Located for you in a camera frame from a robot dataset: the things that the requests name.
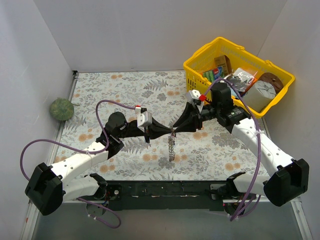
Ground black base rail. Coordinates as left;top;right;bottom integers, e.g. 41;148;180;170
77;180;258;212

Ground silver foil packet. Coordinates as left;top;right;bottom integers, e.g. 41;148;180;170
225;67;257;93

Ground green felt ball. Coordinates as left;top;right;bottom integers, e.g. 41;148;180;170
49;98;74;121

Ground floral table mat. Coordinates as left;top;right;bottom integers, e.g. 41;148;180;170
54;71;267;181

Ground green blue sponge pack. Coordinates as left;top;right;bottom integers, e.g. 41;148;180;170
202;66;224;83

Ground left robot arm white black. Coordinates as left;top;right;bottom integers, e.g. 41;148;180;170
25;111;171;216

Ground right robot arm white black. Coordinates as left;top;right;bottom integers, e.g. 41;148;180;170
173;82;310;207

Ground yellow plastic basket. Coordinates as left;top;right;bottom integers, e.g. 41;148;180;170
183;36;295;119

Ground metal disc keyring holder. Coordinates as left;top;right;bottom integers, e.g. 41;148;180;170
168;127;176;162

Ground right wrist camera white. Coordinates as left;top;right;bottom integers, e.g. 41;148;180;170
186;89;205;113

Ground brown cardboard box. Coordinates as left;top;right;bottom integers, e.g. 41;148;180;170
214;55;232;76

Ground light blue cloth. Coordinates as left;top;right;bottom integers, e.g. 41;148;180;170
230;88;241;100

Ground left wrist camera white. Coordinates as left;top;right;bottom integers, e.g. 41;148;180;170
134;105;153;132

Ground brown round disc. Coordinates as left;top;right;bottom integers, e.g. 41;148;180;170
258;72;284;94

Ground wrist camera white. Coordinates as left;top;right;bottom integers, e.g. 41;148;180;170
186;89;205;113
134;105;153;132

